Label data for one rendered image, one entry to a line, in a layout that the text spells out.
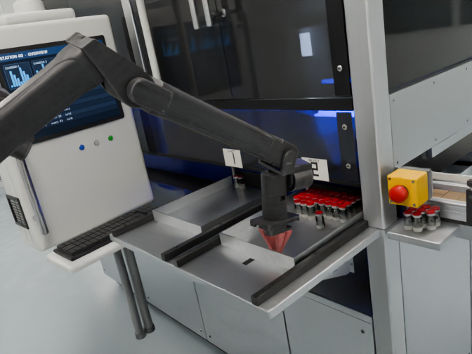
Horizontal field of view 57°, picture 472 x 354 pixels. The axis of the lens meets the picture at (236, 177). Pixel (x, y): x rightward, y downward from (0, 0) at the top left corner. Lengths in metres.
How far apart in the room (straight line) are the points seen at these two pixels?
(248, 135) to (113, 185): 0.99
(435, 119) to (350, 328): 0.64
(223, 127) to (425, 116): 0.63
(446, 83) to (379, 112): 0.34
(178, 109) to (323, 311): 0.89
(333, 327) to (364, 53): 0.82
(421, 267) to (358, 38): 0.68
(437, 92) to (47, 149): 1.23
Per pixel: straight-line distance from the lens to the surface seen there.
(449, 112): 1.39
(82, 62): 0.66
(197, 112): 0.77
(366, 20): 1.03
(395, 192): 1.04
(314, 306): 1.46
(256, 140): 0.87
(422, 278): 1.40
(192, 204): 1.50
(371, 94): 1.04
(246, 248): 1.10
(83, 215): 1.72
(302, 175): 1.01
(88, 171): 1.71
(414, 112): 1.21
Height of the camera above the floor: 1.39
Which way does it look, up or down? 18 degrees down
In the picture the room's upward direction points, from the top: 10 degrees counter-clockwise
